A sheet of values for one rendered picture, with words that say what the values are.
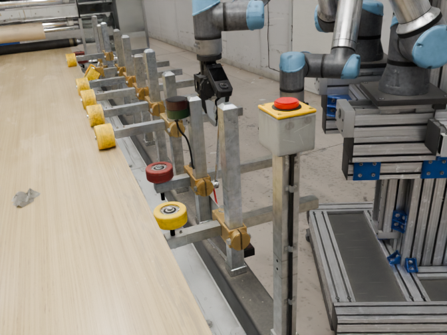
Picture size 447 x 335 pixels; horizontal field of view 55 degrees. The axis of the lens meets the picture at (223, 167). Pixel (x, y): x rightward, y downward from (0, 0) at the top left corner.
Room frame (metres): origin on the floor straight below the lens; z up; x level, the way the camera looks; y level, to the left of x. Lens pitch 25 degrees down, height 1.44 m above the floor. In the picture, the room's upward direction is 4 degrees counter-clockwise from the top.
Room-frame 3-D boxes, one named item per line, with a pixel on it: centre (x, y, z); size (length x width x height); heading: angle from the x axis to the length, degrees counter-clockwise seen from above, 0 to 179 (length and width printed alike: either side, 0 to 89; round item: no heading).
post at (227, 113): (0.91, -0.02, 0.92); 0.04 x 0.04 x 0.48; 20
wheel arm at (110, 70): (2.38, 0.44, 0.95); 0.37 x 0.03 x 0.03; 110
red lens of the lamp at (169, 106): (1.13, 0.12, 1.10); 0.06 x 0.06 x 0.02
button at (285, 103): (0.66, -0.11, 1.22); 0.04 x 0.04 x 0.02
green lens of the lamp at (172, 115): (1.13, 0.12, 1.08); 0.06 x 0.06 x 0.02
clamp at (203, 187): (1.16, 0.08, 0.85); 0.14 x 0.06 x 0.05; 20
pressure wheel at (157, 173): (1.14, 0.19, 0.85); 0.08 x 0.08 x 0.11
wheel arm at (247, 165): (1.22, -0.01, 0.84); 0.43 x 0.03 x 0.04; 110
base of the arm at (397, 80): (1.34, -0.59, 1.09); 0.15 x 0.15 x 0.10
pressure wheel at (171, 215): (0.89, 0.14, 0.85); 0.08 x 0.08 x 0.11
